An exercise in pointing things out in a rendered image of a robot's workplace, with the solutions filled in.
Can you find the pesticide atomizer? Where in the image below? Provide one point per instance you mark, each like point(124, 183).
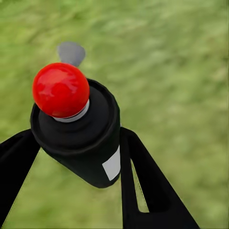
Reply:
point(76, 120)

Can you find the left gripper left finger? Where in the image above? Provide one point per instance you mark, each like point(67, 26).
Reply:
point(17, 155)

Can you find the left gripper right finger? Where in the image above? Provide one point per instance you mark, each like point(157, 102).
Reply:
point(166, 209)

